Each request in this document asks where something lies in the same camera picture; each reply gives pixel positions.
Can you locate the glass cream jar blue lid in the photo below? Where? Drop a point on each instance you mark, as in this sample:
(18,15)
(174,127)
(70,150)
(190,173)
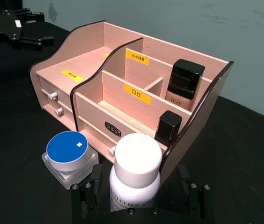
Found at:
(67,149)

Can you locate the pink wooden desk organizer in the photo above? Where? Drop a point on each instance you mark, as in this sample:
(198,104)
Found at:
(92,39)

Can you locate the small pink drawer white knob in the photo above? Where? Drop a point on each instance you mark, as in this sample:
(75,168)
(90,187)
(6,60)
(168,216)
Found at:
(65,117)
(60,89)

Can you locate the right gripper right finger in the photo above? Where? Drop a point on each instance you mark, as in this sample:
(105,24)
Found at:
(200,200)

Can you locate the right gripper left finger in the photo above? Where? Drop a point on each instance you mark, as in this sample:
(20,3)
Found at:
(85,198)

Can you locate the foundation bottle black cap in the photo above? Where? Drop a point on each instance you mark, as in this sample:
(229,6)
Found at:
(185,79)

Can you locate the black lipstick tube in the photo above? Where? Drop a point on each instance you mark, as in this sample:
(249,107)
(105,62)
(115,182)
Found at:
(168,128)

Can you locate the wide pink drawer metal badge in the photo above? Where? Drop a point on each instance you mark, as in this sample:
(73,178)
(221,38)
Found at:
(94,133)

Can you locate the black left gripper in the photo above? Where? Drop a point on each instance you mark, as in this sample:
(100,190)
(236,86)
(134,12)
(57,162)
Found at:
(3,26)

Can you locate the black table cloth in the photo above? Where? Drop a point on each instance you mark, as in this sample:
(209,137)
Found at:
(13,116)

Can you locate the white bottle white cap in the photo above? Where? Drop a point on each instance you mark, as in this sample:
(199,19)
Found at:
(136,158)

